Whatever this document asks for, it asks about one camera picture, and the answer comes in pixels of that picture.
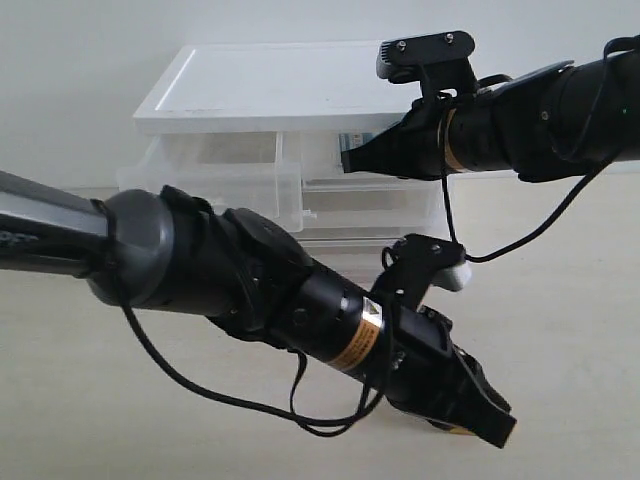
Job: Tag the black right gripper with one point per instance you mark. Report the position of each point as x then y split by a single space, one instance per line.
409 150

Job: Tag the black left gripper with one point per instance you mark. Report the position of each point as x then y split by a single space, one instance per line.
413 361

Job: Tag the yellow sponge block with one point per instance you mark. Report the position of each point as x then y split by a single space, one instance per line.
456 430

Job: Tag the white bottle teal label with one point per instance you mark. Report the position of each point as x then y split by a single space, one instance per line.
353 140

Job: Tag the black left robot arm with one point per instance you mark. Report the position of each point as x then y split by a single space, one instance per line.
172 252

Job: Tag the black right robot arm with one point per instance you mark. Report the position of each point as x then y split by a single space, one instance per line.
559 121

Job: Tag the white plastic drawer cabinet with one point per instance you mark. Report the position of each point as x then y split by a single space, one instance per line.
289 88

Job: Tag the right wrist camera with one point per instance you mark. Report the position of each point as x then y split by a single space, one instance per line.
438 62

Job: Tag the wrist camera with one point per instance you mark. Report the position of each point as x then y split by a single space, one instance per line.
438 62
417 262

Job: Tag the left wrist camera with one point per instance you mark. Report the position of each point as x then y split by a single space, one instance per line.
417 262

